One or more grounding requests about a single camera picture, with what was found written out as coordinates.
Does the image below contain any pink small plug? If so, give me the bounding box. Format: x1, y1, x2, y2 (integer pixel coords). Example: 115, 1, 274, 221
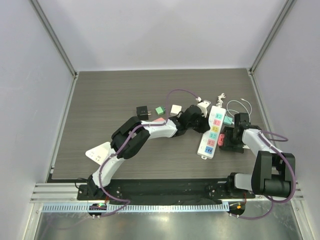
217, 133, 225, 147

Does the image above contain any teal small charger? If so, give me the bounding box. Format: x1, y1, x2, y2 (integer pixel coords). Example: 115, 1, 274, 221
223, 115, 234, 126

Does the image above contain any white USB wall charger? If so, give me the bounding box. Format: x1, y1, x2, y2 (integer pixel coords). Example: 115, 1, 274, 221
170, 104, 182, 116

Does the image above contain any white power strip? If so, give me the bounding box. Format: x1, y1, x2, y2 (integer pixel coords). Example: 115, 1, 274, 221
197, 105, 226, 160

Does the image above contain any white charging cable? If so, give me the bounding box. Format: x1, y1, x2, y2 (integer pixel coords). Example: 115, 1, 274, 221
226, 97, 252, 118

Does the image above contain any pink cube adapter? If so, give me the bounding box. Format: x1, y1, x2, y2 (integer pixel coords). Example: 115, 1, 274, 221
152, 117, 166, 125

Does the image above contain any green USB charger plug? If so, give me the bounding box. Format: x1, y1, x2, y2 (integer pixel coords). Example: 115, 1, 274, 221
155, 106, 166, 116

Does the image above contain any black cube socket adapter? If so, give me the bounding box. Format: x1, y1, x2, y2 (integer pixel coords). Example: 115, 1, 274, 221
136, 105, 152, 121

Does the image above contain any white triangular power socket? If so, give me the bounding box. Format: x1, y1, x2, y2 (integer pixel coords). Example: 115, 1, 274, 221
85, 141, 111, 166

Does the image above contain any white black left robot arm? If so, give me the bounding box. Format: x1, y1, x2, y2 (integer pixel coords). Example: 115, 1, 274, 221
83, 102, 210, 200

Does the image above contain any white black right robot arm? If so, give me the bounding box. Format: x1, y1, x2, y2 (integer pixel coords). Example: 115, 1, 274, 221
218, 113, 296, 203

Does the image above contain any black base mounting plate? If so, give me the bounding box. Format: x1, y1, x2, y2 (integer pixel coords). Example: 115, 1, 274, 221
77, 178, 255, 205

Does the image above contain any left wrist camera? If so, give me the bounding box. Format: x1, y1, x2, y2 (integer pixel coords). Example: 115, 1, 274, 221
196, 97, 211, 117

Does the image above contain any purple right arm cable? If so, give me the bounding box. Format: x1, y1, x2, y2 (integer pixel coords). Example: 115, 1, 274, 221
237, 130, 297, 220

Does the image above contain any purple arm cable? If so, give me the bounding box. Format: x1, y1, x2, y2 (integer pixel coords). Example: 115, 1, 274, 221
98, 89, 201, 216
237, 130, 297, 220

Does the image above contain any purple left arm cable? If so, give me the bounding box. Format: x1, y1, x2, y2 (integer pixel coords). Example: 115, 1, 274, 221
98, 89, 201, 216

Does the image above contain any white perforated cable duct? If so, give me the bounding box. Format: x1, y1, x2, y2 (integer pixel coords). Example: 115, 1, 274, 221
42, 202, 230, 214

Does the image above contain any aluminium right frame post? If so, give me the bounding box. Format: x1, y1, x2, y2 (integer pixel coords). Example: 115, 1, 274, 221
248, 0, 297, 75

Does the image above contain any aluminium frame post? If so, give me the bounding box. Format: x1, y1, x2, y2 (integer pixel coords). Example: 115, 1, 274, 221
29, 0, 79, 79
248, 0, 297, 75

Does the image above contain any aluminium left frame post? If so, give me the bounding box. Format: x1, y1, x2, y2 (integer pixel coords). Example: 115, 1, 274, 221
29, 0, 79, 79

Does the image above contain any aluminium front frame rail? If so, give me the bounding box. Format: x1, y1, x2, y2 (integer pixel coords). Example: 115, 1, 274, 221
29, 180, 305, 204

